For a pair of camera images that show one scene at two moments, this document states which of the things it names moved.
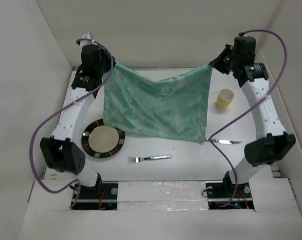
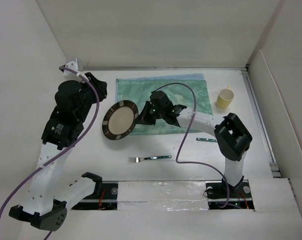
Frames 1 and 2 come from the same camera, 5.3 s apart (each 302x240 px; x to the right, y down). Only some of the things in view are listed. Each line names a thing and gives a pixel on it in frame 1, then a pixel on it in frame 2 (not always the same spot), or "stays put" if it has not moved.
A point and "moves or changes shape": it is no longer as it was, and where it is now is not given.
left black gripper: (107, 57) to (101, 85)
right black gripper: (218, 62) to (144, 117)
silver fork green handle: (137, 160) stays put
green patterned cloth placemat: (176, 106) moves or changes shape
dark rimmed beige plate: (100, 140) to (120, 120)
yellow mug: (224, 97) stays put
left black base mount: (104, 196) stays put
